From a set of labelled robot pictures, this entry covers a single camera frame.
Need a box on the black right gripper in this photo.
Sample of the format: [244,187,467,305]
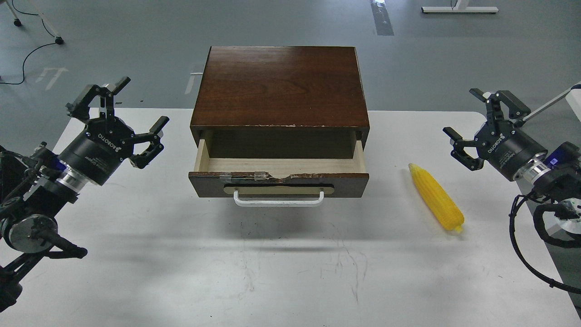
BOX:
[443,88,548,182]

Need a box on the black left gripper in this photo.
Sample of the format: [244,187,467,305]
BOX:
[58,77,170,186]

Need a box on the yellow corn cob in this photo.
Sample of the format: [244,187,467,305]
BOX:
[408,163,464,233]

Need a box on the wooden drawer with white handle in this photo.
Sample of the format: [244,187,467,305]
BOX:
[188,139,369,207]

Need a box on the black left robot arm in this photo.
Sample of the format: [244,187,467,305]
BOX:
[0,76,169,310]

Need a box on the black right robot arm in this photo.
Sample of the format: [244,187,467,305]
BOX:
[443,88,580,294]

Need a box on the white stand leg with castors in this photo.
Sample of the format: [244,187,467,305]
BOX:
[0,0,64,45]

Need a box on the white table leg base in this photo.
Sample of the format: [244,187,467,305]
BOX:
[421,0,499,14]

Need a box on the dark wooden cabinet box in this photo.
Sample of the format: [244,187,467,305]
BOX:
[190,46,370,144]

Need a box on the white desk frame right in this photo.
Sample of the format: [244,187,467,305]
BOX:
[522,81,581,124]

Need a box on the black floor cable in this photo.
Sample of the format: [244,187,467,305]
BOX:
[0,0,64,85]

